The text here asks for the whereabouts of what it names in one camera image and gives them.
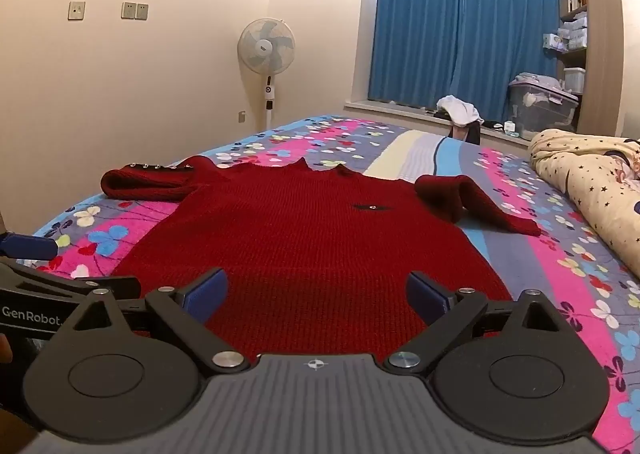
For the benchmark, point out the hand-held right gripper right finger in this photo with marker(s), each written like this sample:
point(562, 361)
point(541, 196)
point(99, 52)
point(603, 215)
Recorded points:
point(422, 296)

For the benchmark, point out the white standing fan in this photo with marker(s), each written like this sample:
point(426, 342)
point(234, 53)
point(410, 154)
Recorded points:
point(266, 46)

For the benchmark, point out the window sill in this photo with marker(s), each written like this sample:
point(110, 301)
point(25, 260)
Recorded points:
point(395, 109)

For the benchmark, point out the clear lidded storage box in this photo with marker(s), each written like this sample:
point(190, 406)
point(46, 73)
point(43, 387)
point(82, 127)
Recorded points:
point(542, 106)

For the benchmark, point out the stack of tissue packs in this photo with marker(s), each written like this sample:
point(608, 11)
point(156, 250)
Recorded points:
point(567, 36)

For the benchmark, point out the dark hanging garment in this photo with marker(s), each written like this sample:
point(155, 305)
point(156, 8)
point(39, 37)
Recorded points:
point(467, 133)

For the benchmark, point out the wooden shelf unit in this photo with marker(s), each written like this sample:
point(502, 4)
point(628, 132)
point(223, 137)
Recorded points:
point(602, 43)

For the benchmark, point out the floral striped bed sheet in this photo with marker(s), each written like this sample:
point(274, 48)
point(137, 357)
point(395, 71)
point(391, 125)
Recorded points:
point(565, 284)

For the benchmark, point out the red knitted sweater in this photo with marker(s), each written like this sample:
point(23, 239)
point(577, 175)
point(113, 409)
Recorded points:
point(310, 244)

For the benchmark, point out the white plastic container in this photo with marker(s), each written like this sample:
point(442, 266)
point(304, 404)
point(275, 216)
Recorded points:
point(575, 80)

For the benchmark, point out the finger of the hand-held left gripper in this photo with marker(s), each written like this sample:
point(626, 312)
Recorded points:
point(30, 246)
point(60, 279)

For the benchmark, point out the small white box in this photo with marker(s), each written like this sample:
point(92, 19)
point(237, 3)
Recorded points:
point(510, 127)

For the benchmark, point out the person's left hand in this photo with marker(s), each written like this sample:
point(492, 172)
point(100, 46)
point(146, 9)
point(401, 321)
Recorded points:
point(4, 349)

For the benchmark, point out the blue curtain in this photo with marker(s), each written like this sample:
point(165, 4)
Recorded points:
point(450, 28)

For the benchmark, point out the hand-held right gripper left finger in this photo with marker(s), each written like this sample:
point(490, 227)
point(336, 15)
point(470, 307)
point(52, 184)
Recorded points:
point(210, 290)

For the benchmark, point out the cream star print quilt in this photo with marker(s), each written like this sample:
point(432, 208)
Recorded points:
point(585, 173)

